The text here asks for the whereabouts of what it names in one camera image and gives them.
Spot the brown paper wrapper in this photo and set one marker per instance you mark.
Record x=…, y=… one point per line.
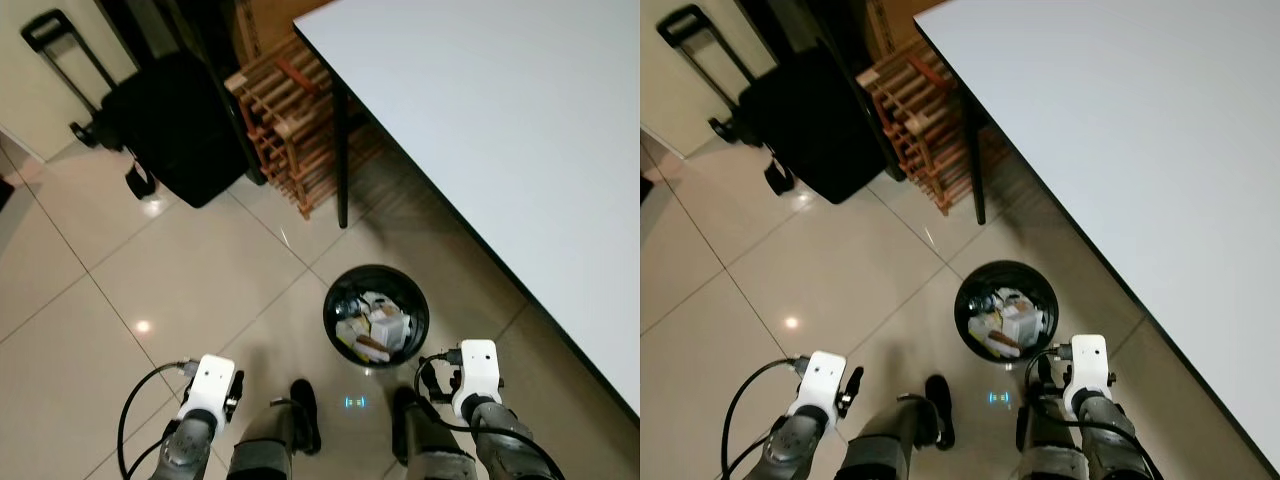
x=1003, y=341
x=372, y=343

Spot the black table leg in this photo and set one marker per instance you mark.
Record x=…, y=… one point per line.
x=341, y=170
x=977, y=170

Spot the white paper scrap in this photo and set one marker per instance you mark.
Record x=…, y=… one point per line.
x=982, y=326
x=350, y=330

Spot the black luggage tag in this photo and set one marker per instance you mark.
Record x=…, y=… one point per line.
x=780, y=177
x=141, y=182

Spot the white carton box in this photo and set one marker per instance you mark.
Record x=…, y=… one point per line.
x=388, y=325
x=1020, y=322

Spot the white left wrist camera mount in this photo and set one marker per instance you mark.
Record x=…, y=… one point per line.
x=210, y=385
x=820, y=380

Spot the brown cardboard box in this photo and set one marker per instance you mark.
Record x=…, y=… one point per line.
x=900, y=25
x=275, y=25

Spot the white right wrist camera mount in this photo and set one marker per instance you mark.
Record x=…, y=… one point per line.
x=1090, y=365
x=477, y=375

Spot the wooden lattice rack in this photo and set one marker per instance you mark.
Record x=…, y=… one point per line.
x=285, y=130
x=920, y=130

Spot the black round rubbish bin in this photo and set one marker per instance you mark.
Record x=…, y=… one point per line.
x=380, y=275
x=1010, y=272

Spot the black trolley suitcase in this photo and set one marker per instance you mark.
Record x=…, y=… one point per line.
x=180, y=130
x=815, y=125

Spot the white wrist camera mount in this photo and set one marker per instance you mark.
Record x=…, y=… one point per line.
x=477, y=375
x=820, y=380
x=1090, y=365
x=210, y=385

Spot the grey left robot leg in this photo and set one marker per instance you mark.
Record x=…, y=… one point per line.
x=265, y=445
x=880, y=445

